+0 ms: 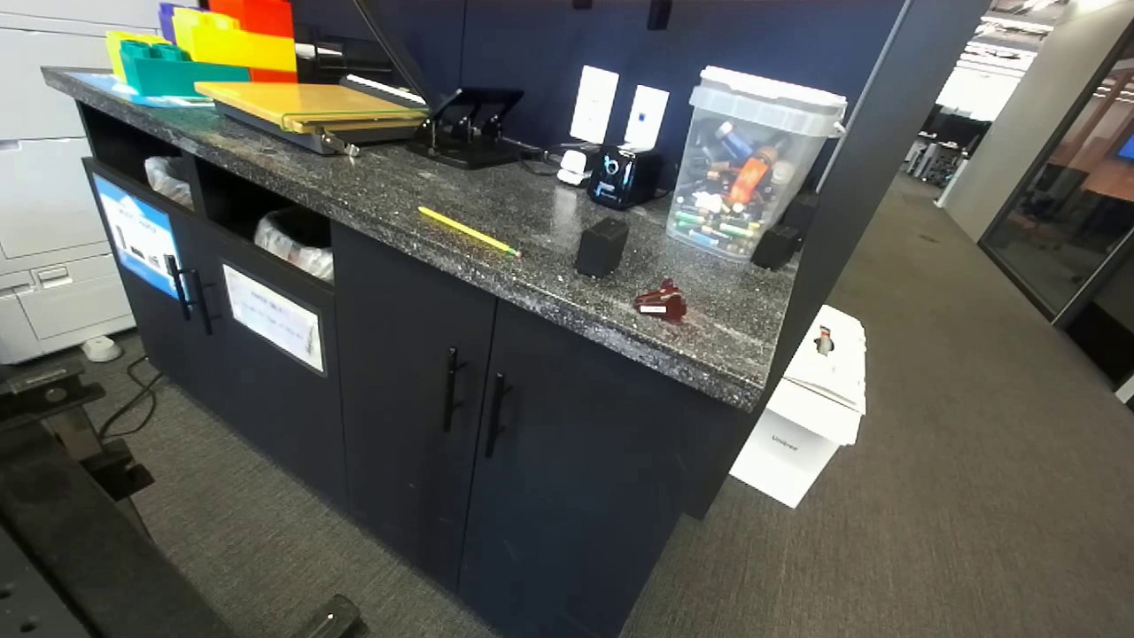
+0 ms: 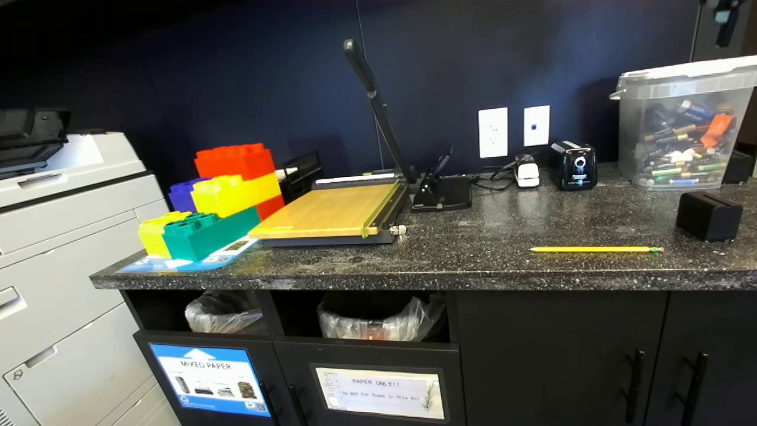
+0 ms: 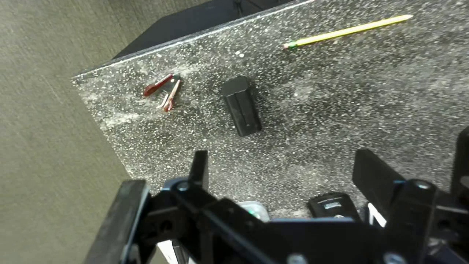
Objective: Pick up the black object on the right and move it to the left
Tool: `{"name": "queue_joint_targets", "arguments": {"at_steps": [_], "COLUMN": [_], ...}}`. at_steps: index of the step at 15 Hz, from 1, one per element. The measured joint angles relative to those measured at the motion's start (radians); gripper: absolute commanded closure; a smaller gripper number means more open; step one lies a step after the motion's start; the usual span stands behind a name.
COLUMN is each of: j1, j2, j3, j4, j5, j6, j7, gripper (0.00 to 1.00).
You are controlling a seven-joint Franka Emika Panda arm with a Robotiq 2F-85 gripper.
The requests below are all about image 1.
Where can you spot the black electric pencil sharpener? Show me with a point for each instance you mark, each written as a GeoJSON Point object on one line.
{"type": "Point", "coordinates": [625, 176]}

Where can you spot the white sign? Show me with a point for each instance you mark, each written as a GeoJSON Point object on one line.
{"type": "Point", "coordinates": [273, 317]}

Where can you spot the clear bin liner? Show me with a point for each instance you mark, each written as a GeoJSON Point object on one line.
{"type": "Point", "coordinates": [297, 252]}
{"type": "Point", "coordinates": [168, 182]}

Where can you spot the red plastic tray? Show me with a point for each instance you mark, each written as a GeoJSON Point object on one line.
{"type": "Point", "coordinates": [266, 16]}

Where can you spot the blue sign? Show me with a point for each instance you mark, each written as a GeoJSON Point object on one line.
{"type": "Point", "coordinates": [137, 235]}

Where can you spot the teal plastic tray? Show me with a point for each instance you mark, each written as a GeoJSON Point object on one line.
{"type": "Point", "coordinates": [177, 73]}

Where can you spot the glass partition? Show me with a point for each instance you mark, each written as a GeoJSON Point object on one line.
{"type": "Point", "coordinates": [1063, 204]}

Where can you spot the black hole punch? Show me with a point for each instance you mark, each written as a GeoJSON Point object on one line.
{"type": "Point", "coordinates": [465, 131]}

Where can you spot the yellow pencil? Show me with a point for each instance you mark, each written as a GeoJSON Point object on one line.
{"type": "Point", "coordinates": [468, 231]}

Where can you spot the small yellow plastic tray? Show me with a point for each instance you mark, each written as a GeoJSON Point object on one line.
{"type": "Point", "coordinates": [117, 49]}

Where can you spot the cabinet door with blue sign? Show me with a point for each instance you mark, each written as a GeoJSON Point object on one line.
{"type": "Point", "coordinates": [155, 337]}

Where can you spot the black rectangular block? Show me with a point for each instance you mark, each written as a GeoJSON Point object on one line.
{"type": "Point", "coordinates": [776, 248]}
{"type": "Point", "coordinates": [803, 213]}
{"type": "Point", "coordinates": [602, 247]}

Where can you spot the purple plastic tray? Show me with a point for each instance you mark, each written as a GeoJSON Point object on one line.
{"type": "Point", "coordinates": [166, 19]}

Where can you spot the white tub lid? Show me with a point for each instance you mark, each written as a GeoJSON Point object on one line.
{"type": "Point", "coordinates": [769, 99]}

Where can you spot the heap of batteries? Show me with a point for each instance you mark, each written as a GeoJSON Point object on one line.
{"type": "Point", "coordinates": [728, 199]}

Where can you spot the white round floor foot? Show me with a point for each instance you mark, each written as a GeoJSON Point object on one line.
{"type": "Point", "coordinates": [102, 348]}

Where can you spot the dark red staple remover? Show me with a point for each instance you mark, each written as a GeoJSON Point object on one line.
{"type": "Point", "coordinates": [662, 304]}

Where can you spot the white cardboard box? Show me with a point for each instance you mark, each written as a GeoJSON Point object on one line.
{"type": "Point", "coordinates": [811, 408]}

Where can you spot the small white device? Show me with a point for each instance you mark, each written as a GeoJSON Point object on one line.
{"type": "Point", "coordinates": [574, 166]}

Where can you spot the cabinet door with white sign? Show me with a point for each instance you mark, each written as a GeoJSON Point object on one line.
{"type": "Point", "coordinates": [266, 416]}

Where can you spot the yellow paper trimmer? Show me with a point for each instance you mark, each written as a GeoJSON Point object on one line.
{"type": "Point", "coordinates": [310, 108]}

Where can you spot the clear plastic tub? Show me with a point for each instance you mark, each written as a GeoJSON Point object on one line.
{"type": "Point", "coordinates": [742, 182]}

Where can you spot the blue laminated sheet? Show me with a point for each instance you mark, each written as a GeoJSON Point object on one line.
{"type": "Point", "coordinates": [106, 87]}

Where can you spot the plain black cabinet door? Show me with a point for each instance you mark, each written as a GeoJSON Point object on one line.
{"type": "Point", "coordinates": [403, 372]}
{"type": "Point", "coordinates": [576, 478]}

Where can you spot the white wall socket plate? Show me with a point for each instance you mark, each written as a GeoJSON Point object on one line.
{"type": "Point", "coordinates": [646, 117]}
{"type": "Point", "coordinates": [594, 105]}

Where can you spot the white office copier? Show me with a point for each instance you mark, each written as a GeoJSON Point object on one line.
{"type": "Point", "coordinates": [53, 204]}

